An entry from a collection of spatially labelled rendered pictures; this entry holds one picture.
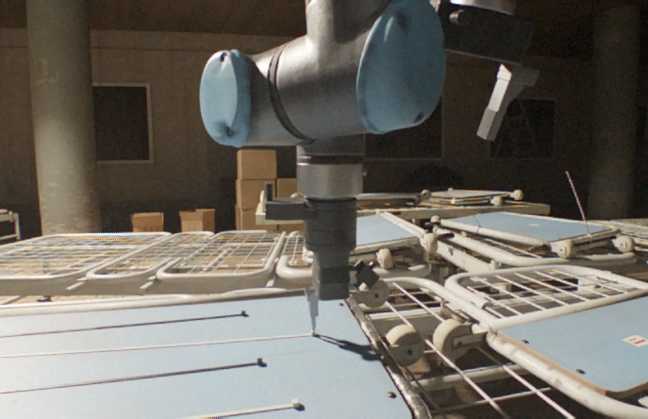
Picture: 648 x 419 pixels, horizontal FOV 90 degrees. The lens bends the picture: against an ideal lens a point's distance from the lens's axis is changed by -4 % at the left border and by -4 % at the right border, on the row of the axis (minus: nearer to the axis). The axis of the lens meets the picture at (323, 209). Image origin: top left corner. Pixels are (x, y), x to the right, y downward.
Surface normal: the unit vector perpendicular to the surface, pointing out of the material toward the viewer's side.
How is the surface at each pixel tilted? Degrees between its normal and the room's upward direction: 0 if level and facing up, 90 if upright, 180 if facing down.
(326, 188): 95
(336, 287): 94
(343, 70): 102
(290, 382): 5
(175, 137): 90
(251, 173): 90
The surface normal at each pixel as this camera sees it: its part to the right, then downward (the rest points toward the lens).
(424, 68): 0.76, 0.13
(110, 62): 0.19, 0.09
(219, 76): -0.71, 0.13
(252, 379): 0.00, -0.98
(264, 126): -0.47, 0.76
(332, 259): 0.16, 0.36
